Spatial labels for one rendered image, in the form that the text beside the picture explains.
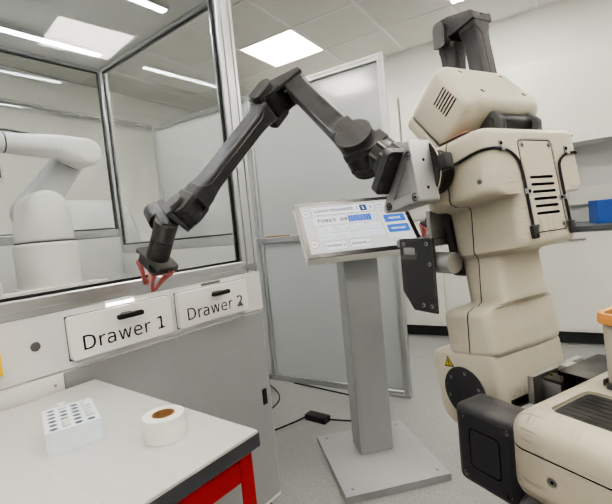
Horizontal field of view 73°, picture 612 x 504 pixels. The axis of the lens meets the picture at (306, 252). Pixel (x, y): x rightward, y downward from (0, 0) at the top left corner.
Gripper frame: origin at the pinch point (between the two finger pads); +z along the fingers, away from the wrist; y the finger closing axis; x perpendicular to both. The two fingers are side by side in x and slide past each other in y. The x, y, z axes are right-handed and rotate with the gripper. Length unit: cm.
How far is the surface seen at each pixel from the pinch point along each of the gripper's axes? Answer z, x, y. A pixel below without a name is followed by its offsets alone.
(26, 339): 12.1, 26.7, 4.1
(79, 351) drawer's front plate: 15.9, 16.6, -0.9
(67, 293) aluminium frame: 4.7, 16.6, 8.7
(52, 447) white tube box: 2.4, 36.7, -31.3
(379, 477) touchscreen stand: 69, -80, -69
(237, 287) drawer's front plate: 11.0, -37.9, 1.5
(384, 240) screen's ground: -12, -99, -17
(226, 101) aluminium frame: -42, -45, 40
